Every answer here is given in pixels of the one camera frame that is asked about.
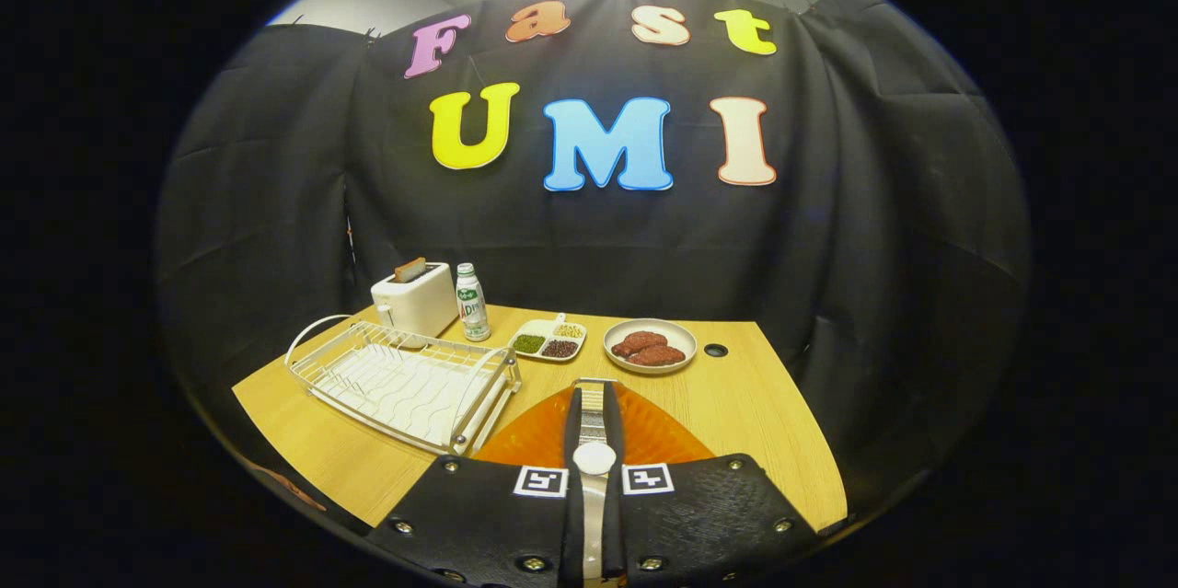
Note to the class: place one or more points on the brown meat patty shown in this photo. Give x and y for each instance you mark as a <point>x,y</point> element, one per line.
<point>642,340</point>
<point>659,356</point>

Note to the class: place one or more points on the brown toast slice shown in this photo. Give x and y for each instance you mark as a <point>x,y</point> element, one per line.
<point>410,270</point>

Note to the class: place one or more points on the beige plate with meat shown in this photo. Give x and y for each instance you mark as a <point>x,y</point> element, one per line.
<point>683,340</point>

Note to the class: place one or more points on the white toaster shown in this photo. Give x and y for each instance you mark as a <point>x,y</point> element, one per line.
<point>419,305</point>

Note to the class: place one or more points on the white divided bean tray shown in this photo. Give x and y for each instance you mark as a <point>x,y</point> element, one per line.
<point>538,328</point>

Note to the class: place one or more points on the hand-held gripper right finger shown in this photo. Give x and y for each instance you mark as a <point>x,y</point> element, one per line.
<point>699,524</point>

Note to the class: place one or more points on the white green label bottle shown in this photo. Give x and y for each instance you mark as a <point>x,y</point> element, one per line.
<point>473,307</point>

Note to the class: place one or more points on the black backdrop cloth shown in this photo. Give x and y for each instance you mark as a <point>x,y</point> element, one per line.
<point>874,247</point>

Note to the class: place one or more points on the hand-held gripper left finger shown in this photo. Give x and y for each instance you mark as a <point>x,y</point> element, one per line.
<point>488,524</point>

